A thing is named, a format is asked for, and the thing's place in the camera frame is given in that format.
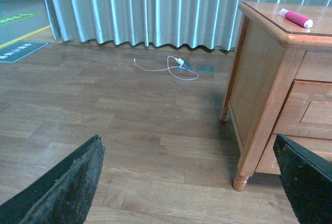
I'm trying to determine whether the open floor socket box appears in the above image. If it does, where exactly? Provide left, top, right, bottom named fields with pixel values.
left=177, top=60, right=192, bottom=71

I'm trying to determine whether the pink marker with white cap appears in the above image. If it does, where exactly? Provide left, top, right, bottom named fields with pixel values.
left=279, top=8, right=313, bottom=29

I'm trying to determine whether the white charger plug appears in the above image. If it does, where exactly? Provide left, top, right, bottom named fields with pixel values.
left=174, top=58, right=184, bottom=66

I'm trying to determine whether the green floor sign sticker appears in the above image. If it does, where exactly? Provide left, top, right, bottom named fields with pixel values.
left=0, top=12, right=40, bottom=26

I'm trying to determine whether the wooden nightstand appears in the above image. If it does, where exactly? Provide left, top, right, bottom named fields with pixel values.
left=220, top=2, right=331, bottom=191

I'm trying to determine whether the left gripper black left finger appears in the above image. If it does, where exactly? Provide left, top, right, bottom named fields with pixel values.
left=1, top=135, right=105, bottom=223

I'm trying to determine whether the grey-green pleated curtain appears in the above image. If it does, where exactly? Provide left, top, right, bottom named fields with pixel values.
left=45, top=0, right=331, bottom=50

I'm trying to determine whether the closed grey floor socket cover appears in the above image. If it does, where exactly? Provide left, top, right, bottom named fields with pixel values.
left=197, top=65, right=215, bottom=73

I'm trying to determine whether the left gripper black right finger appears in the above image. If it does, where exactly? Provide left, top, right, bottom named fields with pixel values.
left=273, top=133, right=331, bottom=223

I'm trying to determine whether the white charger cable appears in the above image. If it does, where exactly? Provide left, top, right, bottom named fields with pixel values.
left=133, top=55, right=200, bottom=81

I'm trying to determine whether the grey floor sign sticker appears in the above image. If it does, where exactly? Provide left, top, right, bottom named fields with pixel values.
left=0, top=40, right=49, bottom=63

